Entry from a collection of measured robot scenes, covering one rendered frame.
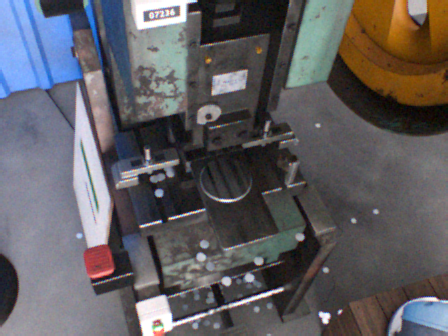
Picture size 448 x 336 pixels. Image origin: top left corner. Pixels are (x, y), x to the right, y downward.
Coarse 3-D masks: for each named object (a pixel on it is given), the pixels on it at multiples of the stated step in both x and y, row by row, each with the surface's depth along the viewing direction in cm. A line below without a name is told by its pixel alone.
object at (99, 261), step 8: (88, 248) 102; (96, 248) 102; (104, 248) 102; (88, 256) 101; (96, 256) 101; (104, 256) 101; (112, 256) 103; (88, 264) 100; (96, 264) 100; (104, 264) 100; (112, 264) 100; (88, 272) 99; (96, 272) 99; (104, 272) 99
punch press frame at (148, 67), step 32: (96, 0) 118; (128, 0) 64; (320, 0) 76; (352, 0) 79; (96, 32) 143; (128, 32) 69; (160, 32) 71; (320, 32) 82; (128, 64) 76; (160, 64) 76; (288, 64) 87; (320, 64) 89; (128, 96) 89; (160, 96) 82; (128, 128) 131; (192, 224) 120; (288, 224) 122; (160, 256) 115; (192, 256) 115; (224, 256) 121; (256, 256) 129; (192, 320) 153
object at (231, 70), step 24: (216, 24) 84; (240, 24) 86; (264, 24) 86; (216, 48) 83; (240, 48) 85; (264, 48) 87; (216, 72) 88; (240, 72) 90; (216, 96) 94; (240, 96) 96; (216, 120) 98; (240, 120) 98; (216, 144) 99
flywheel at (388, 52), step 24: (360, 0) 105; (384, 0) 97; (432, 0) 84; (360, 24) 107; (384, 24) 99; (408, 24) 95; (432, 24) 86; (360, 48) 105; (384, 48) 101; (408, 48) 94; (432, 48) 87; (360, 72) 106; (384, 72) 97; (408, 72) 91; (432, 72) 84; (384, 96) 99; (408, 96) 92; (432, 96) 86
